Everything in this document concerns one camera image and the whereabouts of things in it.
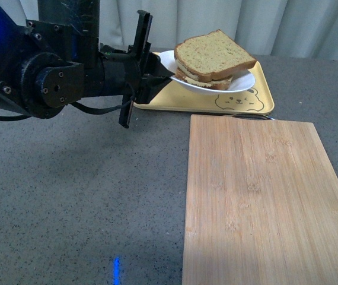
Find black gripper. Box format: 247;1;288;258
119;10;174;128

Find fried egg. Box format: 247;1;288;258
175;59;199;81

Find bread slice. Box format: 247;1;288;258
174;30;257;82
175;68;234;90

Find white round plate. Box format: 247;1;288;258
158;50;256;95

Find yellow bear tray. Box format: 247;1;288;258
135;62;275;115

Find grey curtain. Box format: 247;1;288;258
0;0;338;62

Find wooden cutting board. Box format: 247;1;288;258
182;115;338;284

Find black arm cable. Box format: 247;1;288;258
0;94;137;122

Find metal board handle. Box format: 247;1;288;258
232;113;274;121

